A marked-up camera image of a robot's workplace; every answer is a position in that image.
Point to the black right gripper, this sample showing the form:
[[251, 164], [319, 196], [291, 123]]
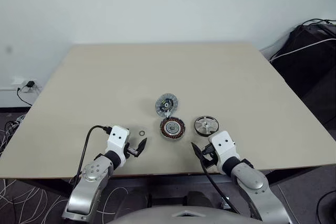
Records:
[[210, 150]]

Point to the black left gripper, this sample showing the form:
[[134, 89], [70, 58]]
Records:
[[132, 151]]

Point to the silver spoked motor rotor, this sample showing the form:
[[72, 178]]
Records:
[[206, 126]]

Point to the motor stator with copper windings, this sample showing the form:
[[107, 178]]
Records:
[[172, 129]]

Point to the round motor cover with circuit board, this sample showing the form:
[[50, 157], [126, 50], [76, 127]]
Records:
[[167, 104]]

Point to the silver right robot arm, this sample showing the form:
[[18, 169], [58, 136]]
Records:
[[252, 182]]

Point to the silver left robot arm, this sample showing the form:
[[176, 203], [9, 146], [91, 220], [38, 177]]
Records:
[[89, 182]]

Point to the grey robot torso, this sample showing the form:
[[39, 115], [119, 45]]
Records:
[[183, 214]]

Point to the black power adapter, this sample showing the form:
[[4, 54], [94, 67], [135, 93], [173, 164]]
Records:
[[31, 84]]

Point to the black bag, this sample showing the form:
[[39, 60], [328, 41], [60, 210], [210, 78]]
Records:
[[302, 58]]

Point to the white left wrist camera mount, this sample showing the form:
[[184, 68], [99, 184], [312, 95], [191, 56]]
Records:
[[118, 138]]

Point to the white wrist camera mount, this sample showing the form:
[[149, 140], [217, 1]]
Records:
[[223, 142], [118, 138]]

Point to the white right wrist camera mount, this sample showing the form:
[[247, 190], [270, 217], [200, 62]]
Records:
[[223, 142]]

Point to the white wall socket strip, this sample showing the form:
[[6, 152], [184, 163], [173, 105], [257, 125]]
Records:
[[32, 89]]

